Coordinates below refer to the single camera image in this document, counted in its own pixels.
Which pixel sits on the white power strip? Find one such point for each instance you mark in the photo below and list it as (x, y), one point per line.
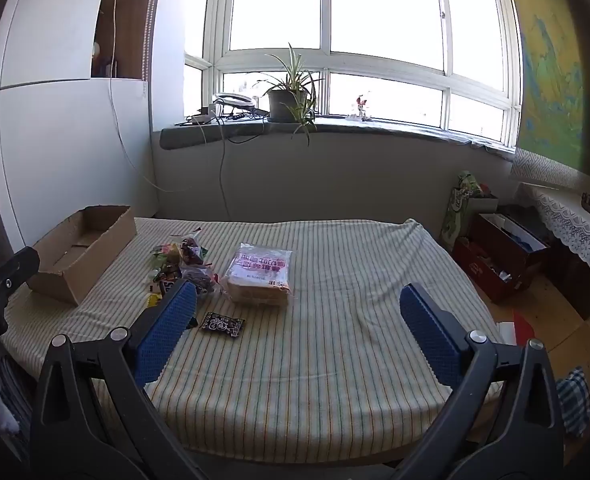
(202, 119)

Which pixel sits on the wooden shelf niche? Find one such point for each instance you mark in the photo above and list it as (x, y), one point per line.
(125, 35)

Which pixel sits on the red and white envelope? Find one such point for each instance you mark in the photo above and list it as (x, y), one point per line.
(517, 327)

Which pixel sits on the striped blanket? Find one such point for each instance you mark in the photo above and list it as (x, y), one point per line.
(315, 360)

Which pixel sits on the small dark snack packet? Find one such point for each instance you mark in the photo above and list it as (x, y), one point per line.
(222, 325)

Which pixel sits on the white lace tablecloth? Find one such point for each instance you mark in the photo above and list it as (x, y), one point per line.
(570, 220)

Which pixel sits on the yellow snack packet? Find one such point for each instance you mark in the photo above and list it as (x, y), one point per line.
(153, 301)

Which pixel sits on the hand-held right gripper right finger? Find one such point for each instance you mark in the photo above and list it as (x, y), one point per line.
(432, 340)

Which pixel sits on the green printed bag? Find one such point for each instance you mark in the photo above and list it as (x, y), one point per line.
(457, 205)

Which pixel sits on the wall map poster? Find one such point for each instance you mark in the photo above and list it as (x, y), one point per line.
(555, 70)

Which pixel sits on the white telephone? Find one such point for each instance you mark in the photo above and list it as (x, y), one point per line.
(232, 100)

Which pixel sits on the blue checkered cloth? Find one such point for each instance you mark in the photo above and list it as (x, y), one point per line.
(575, 400)

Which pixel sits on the red cardboard box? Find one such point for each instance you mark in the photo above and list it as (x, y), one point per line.
(512, 250)
(480, 270)

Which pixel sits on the white wardrobe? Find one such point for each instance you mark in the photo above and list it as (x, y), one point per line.
(65, 130)

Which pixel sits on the sliced bread bag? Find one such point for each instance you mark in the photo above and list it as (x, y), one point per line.
(260, 270)

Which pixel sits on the small figurine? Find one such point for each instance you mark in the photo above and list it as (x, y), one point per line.
(362, 107)

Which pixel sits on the potted spider plant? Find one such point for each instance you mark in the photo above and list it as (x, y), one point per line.
(287, 102)

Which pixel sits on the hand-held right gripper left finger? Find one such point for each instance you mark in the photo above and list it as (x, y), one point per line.
(167, 332)

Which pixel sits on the white framed window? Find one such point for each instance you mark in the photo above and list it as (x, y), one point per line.
(325, 60)

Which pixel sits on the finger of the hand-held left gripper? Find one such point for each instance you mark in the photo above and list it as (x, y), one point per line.
(15, 270)

